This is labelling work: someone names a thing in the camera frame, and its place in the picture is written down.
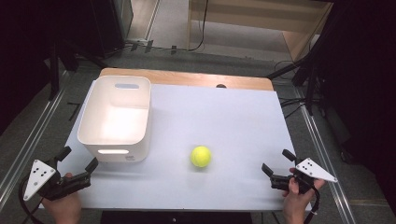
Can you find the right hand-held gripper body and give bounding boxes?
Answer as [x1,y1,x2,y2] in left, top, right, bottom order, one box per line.
[269,157,339,196]

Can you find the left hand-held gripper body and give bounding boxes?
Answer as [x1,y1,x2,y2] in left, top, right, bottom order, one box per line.
[22,158,93,202]

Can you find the person's left hand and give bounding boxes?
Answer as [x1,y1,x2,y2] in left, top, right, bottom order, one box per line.
[41,173,83,224]

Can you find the person's right hand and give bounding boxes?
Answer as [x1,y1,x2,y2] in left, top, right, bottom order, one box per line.
[281,167,327,224]

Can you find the white plastic storage bin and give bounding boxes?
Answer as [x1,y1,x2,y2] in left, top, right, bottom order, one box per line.
[77,75,152,163]

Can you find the white table mat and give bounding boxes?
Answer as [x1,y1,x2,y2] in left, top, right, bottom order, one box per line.
[38,80,313,213]

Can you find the yellow tennis ball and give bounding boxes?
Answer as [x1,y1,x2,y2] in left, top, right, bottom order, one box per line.
[190,145,213,169]

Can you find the black metal stand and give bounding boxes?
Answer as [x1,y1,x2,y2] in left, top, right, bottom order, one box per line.
[46,39,108,102]
[265,43,326,117]

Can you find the black curtain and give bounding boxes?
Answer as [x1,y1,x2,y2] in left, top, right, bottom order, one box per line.
[0,0,96,135]
[311,0,396,216]

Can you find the light wooden shelf unit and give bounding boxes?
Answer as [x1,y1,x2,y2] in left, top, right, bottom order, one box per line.
[186,0,334,63]

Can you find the dark cabinet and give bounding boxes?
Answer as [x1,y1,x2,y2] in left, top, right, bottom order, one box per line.
[89,0,134,59]

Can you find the aluminium floor rail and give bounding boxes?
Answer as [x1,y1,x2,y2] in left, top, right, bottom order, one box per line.
[0,88,69,204]
[293,87,358,224]

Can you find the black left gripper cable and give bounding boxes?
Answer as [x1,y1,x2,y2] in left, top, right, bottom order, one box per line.
[18,175,45,224]

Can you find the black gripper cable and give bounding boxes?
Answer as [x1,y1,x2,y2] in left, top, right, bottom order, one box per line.
[302,177,321,217]
[18,175,45,224]

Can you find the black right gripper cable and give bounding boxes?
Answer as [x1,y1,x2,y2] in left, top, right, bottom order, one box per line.
[302,177,321,217]

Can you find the black floor cables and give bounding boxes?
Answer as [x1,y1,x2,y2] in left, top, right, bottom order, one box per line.
[273,60,312,119]

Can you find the black hanging cable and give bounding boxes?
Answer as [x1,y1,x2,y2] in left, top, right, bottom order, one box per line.
[186,0,210,52]

